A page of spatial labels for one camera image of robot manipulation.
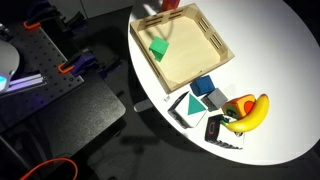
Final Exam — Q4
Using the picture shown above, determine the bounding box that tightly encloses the purple and black clamp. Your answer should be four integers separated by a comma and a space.
96, 55, 123, 77

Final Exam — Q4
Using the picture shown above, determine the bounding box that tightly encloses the green block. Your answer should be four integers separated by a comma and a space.
148, 36, 170, 63

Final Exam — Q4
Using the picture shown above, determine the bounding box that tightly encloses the grey table foot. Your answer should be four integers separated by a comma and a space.
133, 100, 155, 113

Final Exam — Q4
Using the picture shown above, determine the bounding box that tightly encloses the blue block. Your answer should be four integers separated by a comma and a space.
189, 74, 216, 98

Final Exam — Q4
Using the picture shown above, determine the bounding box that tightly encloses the yellow banana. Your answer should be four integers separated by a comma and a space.
220, 93, 270, 133

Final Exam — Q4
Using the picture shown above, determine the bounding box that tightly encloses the red block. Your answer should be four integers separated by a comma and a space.
162, 0, 181, 11

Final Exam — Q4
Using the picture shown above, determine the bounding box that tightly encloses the grey block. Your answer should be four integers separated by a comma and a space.
200, 87, 229, 113

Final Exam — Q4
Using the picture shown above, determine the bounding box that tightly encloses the black perforated board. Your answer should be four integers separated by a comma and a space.
0, 24, 85, 132

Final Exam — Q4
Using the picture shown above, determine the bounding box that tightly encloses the black and white box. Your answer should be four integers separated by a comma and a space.
204, 113, 246, 150

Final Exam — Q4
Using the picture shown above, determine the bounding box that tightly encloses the wooden tray with slots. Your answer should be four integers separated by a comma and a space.
129, 3, 235, 94

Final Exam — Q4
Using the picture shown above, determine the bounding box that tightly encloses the white cube with teal triangle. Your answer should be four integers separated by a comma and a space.
167, 91, 208, 130

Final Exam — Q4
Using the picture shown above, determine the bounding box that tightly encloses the orange cable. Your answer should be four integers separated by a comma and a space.
19, 157, 79, 180

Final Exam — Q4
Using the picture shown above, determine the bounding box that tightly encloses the aluminium rail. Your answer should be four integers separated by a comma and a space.
0, 73, 48, 97

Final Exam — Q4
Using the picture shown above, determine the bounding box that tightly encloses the black flat plate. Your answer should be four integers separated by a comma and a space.
0, 71, 127, 162

